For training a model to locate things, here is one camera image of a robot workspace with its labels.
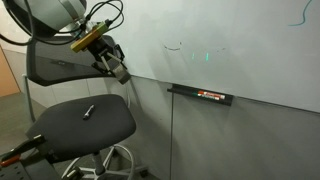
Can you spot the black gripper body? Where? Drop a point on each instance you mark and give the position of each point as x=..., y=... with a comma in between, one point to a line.
x=100, y=46

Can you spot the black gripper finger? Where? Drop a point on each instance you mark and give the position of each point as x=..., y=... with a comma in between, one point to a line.
x=119, y=55
x=104, y=65

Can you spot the grey whiteboard eraser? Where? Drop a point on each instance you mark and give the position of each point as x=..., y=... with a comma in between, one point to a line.
x=121, y=75

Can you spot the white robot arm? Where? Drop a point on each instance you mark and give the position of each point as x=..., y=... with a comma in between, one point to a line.
x=50, y=13

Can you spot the black perforated mounting board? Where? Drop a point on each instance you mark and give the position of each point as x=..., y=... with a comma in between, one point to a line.
x=20, y=171

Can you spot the black marker tray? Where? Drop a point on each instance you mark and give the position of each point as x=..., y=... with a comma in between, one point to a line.
x=180, y=89

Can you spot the black mesh office chair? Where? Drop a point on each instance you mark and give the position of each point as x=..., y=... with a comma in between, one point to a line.
x=83, y=133

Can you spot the black marker with green cap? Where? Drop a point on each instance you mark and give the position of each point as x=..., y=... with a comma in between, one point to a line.
x=207, y=97

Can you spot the red labelled marker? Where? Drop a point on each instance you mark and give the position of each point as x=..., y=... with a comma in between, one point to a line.
x=211, y=94

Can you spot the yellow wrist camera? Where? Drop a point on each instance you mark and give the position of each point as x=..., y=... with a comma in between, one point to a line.
x=88, y=36

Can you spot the white wall whiteboard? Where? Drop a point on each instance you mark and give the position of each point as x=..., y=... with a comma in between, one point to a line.
x=216, y=30

